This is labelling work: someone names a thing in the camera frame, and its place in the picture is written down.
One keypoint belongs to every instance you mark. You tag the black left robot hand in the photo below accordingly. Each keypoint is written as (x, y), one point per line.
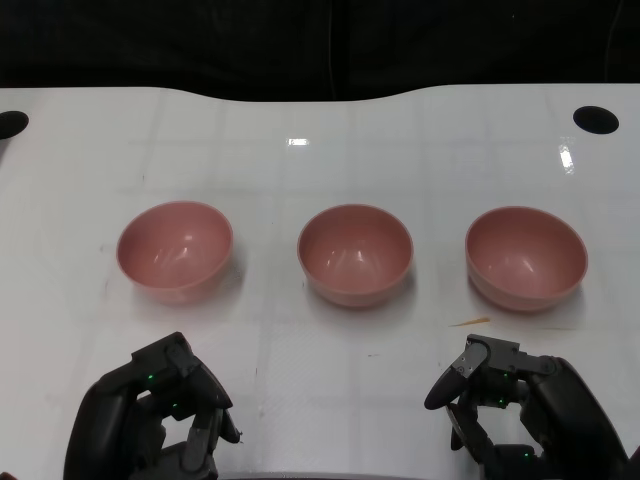
(115, 420)

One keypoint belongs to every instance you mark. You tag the black table grommet hole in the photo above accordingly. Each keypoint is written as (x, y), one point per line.
(11, 125)
(595, 120)

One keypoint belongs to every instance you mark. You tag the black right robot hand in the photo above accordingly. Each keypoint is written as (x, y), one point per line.
(565, 415)

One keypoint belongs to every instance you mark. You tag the orange sliver mark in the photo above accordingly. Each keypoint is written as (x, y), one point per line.
(472, 321)

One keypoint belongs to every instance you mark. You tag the pink plastic bowl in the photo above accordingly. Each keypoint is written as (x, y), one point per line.
(175, 250)
(355, 255)
(525, 260)

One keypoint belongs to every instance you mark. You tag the black backdrop curtain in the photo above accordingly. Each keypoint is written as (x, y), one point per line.
(150, 40)

